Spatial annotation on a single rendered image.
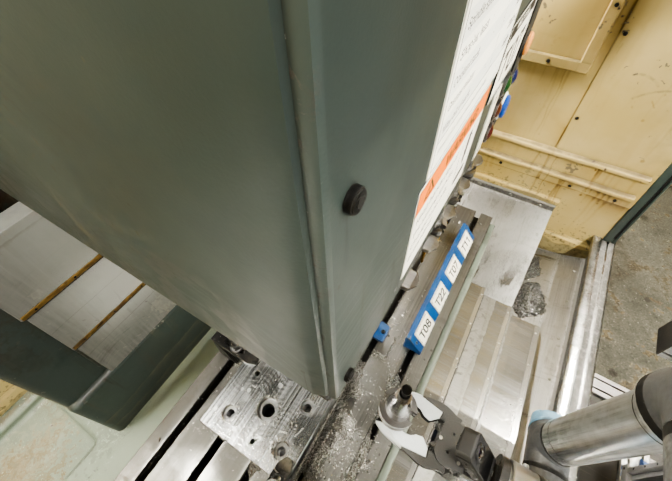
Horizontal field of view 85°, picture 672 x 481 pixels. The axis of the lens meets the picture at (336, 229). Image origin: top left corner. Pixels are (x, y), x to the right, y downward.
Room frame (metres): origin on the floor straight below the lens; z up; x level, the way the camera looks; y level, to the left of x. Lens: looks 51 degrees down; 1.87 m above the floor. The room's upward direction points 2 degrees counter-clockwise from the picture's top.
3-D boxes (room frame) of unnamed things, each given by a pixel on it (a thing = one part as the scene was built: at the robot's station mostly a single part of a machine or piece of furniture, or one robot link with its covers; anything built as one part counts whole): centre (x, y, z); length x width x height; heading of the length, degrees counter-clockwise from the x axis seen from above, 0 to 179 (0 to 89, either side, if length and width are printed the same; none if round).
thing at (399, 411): (0.15, -0.10, 1.25); 0.04 x 0.04 x 0.07
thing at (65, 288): (0.52, 0.49, 1.16); 0.48 x 0.05 x 0.51; 147
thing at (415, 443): (0.11, -0.10, 1.16); 0.09 x 0.03 x 0.06; 71
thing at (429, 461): (0.09, -0.14, 1.18); 0.09 x 0.05 x 0.02; 71
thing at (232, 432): (0.25, 0.14, 0.96); 0.29 x 0.23 x 0.05; 147
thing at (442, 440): (0.08, -0.20, 1.15); 0.12 x 0.08 x 0.09; 58
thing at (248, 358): (0.34, 0.25, 0.97); 0.13 x 0.03 x 0.15; 57
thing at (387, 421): (0.15, -0.10, 1.20); 0.06 x 0.06 x 0.03
